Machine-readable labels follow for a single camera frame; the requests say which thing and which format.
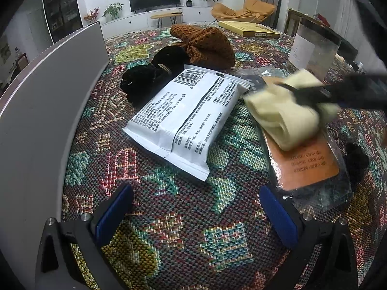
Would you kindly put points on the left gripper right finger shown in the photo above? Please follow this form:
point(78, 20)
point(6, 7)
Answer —
point(336, 266)

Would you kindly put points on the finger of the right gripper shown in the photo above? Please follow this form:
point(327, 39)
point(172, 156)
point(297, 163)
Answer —
point(310, 95)

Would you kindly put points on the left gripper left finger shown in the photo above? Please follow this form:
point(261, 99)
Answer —
point(56, 266)

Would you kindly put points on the cream towel with strap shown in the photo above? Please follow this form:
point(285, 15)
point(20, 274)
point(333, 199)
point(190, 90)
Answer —
point(288, 123)

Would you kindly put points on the brown knitted scarf bundle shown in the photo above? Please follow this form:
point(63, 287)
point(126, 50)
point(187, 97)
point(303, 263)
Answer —
point(205, 47)

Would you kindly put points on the white printed plastic package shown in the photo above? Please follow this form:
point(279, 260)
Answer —
point(183, 119)

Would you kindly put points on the black velvet cloth bundle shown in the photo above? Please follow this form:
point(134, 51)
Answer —
point(142, 82)

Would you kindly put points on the clear plastic container black lid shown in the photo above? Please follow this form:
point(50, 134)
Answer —
point(314, 49)

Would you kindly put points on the small black cloth item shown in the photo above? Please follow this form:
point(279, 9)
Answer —
point(356, 162)

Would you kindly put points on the orange card in clear bag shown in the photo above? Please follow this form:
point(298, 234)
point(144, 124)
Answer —
point(312, 176)

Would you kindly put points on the wooden chair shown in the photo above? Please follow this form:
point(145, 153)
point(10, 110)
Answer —
point(293, 20)

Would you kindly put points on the yellow flat box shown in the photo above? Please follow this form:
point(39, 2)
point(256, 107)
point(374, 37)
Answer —
point(249, 29)

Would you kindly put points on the orange lounge chair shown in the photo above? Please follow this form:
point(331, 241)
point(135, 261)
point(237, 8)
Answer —
point(253, 11)

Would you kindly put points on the colourful woven table cloth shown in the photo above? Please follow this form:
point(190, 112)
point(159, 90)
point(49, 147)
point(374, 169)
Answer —
point(185, 234)

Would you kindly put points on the grey storage bin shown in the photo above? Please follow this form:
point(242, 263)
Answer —
point(39, 117)

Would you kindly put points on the wooden side table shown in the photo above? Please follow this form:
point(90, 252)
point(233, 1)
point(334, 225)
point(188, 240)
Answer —
point(172, 16)

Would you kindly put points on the white tv cabinet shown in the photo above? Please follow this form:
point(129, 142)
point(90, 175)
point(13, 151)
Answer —
point(142, 21)

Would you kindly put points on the left green potted plant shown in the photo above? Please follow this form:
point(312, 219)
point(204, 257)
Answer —
point(113, 11)

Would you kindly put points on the red flower vase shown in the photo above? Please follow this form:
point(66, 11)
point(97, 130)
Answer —
point(92, 16)

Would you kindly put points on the dark glass display cabinet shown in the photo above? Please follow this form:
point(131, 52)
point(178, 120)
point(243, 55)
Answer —
point(62, 17)

